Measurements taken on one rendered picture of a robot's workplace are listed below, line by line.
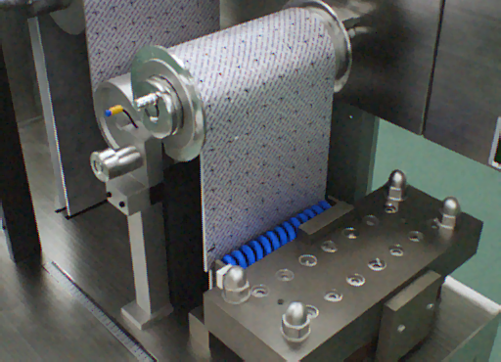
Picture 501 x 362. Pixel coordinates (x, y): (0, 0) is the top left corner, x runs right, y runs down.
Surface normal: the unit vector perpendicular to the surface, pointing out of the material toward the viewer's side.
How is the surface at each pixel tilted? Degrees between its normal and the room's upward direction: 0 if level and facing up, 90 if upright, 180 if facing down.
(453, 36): 90
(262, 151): 90
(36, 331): 0
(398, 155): 0
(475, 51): 90
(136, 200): 90
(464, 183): 0
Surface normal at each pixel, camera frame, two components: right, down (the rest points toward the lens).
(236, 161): 0.68, 0.40
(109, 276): 0.00, -0.84
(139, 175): -0.74, 0.37
